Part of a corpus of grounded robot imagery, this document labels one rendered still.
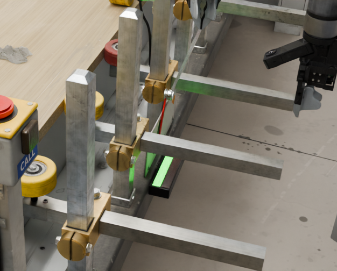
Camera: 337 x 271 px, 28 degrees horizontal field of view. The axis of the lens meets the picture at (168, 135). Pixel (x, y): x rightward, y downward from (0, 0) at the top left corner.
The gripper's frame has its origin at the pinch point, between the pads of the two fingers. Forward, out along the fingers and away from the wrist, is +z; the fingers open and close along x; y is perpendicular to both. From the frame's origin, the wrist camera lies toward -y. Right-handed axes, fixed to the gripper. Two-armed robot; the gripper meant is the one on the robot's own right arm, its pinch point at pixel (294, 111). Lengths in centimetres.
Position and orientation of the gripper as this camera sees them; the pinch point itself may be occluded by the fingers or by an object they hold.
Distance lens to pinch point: 157.0
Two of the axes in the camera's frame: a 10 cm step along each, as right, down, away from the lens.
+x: 2.5, -5.2, 8.1
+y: 9.7, 1.9, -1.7
